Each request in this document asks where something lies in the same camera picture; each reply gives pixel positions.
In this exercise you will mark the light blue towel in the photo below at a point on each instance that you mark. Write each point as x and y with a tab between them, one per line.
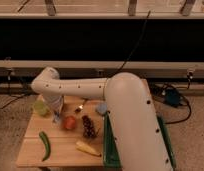
56	118

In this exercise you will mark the red apple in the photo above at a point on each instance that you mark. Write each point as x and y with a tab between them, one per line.
69	123

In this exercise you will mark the green plastic tray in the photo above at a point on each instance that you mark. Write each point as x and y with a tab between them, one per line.
110	152

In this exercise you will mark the yellow corn cob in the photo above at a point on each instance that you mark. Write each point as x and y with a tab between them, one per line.
84	147

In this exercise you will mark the metal spoon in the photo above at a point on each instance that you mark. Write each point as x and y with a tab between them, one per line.
80	107

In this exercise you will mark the dark grape bunch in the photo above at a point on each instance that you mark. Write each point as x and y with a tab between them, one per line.
88	126

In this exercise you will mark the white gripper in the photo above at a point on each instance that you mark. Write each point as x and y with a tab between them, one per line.
56	103

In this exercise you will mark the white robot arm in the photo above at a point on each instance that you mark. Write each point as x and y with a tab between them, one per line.
131	111

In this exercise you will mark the blue power adapter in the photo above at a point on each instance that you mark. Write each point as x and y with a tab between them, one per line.
172	98

